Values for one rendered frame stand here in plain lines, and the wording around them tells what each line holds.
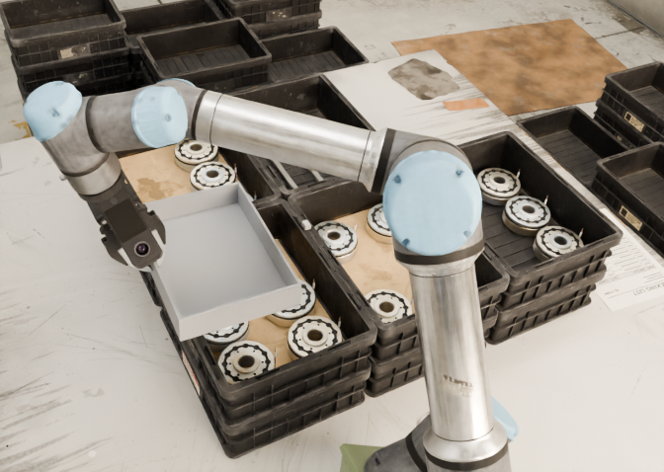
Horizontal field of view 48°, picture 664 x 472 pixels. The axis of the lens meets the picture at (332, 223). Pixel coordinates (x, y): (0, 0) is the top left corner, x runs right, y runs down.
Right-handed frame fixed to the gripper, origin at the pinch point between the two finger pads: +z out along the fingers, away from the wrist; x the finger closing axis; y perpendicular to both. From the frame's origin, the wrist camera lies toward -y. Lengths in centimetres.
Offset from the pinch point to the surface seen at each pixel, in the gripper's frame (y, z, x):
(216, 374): -13.4, 16.1, 0.3
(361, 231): 13, 39, -41
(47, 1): 193, 55, -10
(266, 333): -2.4, 29.8, -11.0
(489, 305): -19, 37, -51
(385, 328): -18.2, 24.7, -29.1
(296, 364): -17.8, 19.7, -11.9
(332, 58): 141, 101, -96
